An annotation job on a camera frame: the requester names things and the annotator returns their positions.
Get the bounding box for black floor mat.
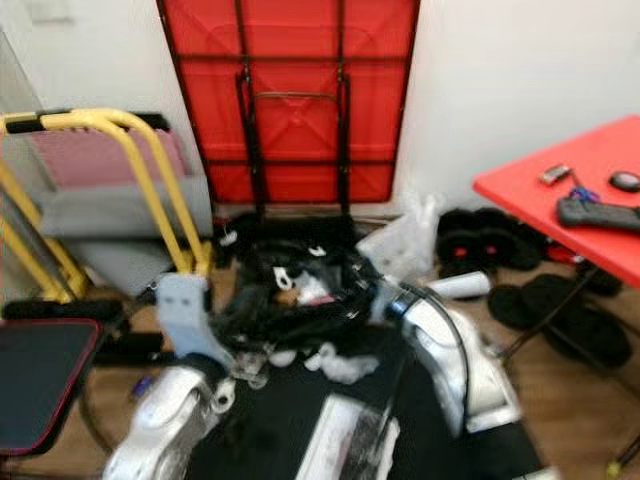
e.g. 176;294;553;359
188;328;551;480

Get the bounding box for short black bench pad red trim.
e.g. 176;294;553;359
0;318;103;459

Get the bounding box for pink foam mat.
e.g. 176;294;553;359
25;130;191;191

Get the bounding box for black bin bag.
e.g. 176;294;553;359
225;213;391;353

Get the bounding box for red white wrapper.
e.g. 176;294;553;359
292;272;339;307

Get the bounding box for white tissue wad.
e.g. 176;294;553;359
305;343;383;387

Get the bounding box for folded red table black legs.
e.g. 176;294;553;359
157;0;423;206

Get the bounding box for clear plastic bag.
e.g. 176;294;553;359
388;193;448;256

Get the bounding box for black dumbbell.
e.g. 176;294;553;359
438;207;553;283

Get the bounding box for black weight plate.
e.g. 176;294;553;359
490;283;539;333
520;275;634;369

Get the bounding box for small silver gadget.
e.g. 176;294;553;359
539;163;574;187

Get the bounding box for red plastic table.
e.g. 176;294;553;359
472;115;640;476

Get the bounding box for black computer mouse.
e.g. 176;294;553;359
609;170;640;194

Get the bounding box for black bench frame with rollers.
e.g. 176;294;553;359
0;298;161;366

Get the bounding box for yellow tube frame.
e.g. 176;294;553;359
0;107;213;301

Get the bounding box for white wall plate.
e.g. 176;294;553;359
25;0;77;24

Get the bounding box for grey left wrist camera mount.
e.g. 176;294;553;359
157;275;227;368

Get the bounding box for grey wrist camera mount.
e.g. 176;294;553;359
157;275;227;368
360;235;419;296

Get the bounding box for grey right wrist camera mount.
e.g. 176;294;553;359
360;235;419;296

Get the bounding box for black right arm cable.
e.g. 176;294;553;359
398;285;473;426

